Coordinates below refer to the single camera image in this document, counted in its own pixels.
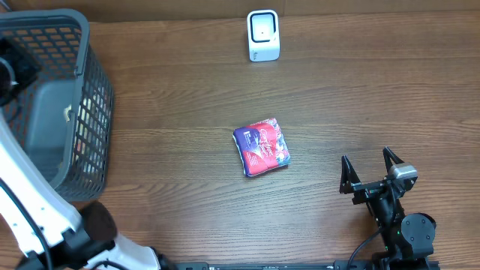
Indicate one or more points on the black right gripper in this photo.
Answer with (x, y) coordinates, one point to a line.
(365, 190)

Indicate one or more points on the red purple pad packet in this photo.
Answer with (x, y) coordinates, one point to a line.
(261, 147)

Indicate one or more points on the yellow snack packet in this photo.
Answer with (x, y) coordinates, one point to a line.
(66, 113)

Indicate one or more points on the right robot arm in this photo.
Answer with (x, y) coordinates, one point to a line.
(408, 238)

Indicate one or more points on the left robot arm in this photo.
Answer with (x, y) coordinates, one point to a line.
(53, 233)

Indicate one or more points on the grey plastic shopping basket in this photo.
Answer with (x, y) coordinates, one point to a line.
(73, 156)

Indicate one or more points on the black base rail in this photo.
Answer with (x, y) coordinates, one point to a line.
(285, 266)

